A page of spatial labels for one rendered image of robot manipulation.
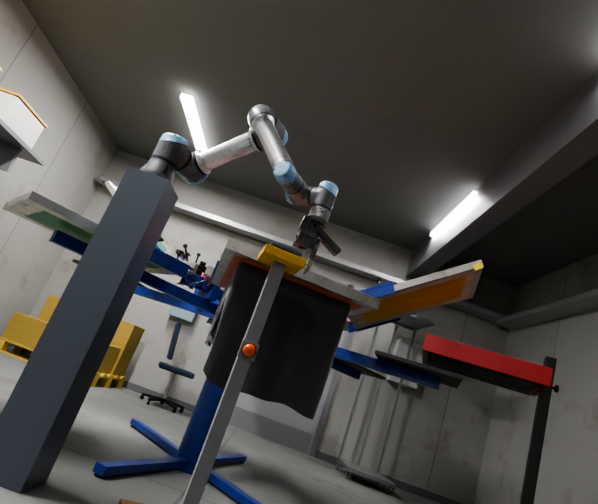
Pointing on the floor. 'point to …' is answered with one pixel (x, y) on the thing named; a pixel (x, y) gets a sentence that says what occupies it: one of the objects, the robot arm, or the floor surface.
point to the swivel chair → (172, 374)
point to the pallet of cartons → (32, 330)
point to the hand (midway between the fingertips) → (304, 273)
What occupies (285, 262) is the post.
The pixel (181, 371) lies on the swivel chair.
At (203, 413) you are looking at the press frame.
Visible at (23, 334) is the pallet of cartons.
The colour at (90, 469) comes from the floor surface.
